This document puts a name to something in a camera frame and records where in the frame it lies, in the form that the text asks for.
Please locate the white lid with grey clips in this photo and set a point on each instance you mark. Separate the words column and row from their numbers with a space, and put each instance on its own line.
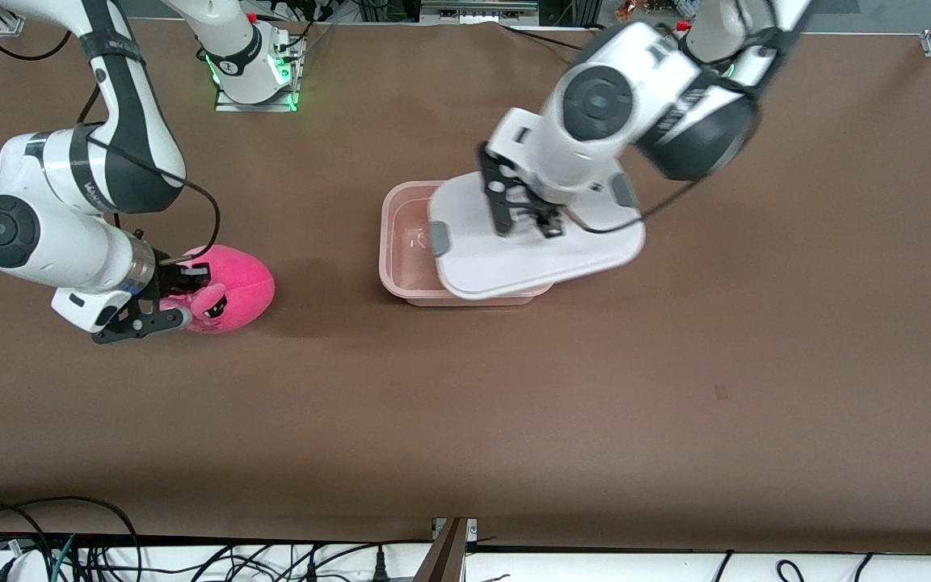
column 530, row 263

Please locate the pink round plush toy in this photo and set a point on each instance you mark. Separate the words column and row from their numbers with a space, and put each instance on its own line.
column 243, row 283

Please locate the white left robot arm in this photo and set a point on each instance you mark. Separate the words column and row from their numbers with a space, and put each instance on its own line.
column 619, row 89

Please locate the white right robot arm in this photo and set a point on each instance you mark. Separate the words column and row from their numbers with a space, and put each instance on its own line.
column 69, row 178

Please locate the pink plastic storage box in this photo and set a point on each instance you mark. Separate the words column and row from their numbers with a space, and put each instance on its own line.
column 409, row 242

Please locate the grey metal device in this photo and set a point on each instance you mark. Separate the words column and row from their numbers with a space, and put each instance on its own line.
column 478, row 10

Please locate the brown table mat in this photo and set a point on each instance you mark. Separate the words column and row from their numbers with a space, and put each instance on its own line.
column 514, row 420

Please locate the black power plug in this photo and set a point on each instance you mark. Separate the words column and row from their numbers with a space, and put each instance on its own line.
column 379, row 570

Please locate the right arm silver base plate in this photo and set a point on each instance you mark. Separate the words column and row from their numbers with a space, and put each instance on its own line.
column 259, row 106

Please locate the metal corner bracket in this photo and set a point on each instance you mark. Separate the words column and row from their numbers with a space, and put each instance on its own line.
column 472, row 529

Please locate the dark frame post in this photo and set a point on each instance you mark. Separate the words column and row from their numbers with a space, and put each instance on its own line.
column 443, row 558

